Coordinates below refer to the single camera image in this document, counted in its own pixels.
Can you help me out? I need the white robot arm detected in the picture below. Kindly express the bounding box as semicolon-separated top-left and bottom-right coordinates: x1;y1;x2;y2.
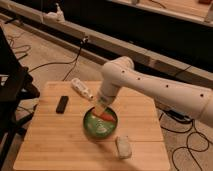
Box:
97;56;213;127

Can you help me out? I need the white sponge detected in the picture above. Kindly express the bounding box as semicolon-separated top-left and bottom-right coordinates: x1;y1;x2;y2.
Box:
116;136;132;159

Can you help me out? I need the green round plate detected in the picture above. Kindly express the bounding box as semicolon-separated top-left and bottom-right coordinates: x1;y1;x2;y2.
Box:
83;107;118;139

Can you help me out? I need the black rectangular remote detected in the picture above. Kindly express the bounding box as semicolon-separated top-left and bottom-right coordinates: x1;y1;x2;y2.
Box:
56;96;69;114

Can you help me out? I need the black floor cable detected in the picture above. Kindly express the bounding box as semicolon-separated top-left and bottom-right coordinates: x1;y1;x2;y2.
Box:
27;39;88;82

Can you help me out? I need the long wooden rail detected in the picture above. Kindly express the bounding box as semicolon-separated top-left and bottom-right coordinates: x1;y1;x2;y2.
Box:
0;0;213;88

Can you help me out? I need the black chair frame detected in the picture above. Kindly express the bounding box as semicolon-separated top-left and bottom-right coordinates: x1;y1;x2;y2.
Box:
0;27;40;171

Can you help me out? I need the white object on rail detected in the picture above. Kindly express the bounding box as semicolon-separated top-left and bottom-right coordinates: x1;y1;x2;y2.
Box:
46;4;65;22

